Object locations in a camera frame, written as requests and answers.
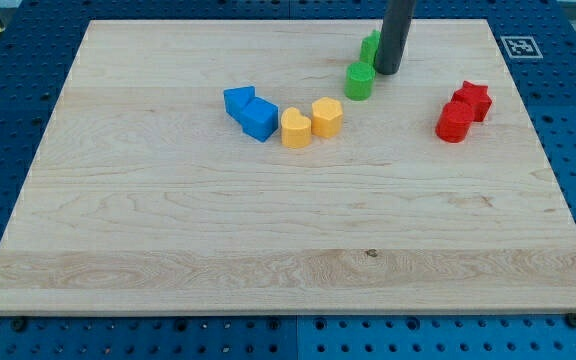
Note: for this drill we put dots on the red cylinder block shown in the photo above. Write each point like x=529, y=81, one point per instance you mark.
x=454, y=121

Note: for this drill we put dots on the yellow heart block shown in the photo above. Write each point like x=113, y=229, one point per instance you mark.
x=295, y=128

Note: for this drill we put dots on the green cylinder block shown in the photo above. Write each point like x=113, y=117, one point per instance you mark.
x=359, y=81

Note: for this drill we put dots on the red star block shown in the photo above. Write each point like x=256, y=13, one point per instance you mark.
x=475, y=95

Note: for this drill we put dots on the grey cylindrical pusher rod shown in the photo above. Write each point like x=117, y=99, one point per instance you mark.
x=394, y=31

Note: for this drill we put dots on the wooden board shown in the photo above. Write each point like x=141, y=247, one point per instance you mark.
x=146, y=199

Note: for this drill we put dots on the blue cube block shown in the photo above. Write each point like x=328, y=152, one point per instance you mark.
x=259, y=119

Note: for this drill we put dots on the blue triangle block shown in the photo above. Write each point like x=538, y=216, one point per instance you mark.
x=236, y=99

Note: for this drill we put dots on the green star block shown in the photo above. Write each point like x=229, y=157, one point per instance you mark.
x=369, y=46

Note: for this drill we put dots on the yellow hexagon block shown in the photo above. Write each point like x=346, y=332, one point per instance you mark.
x=327, y=117

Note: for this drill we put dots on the white fiducial marker tag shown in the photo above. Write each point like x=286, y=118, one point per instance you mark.
x=521, y=47

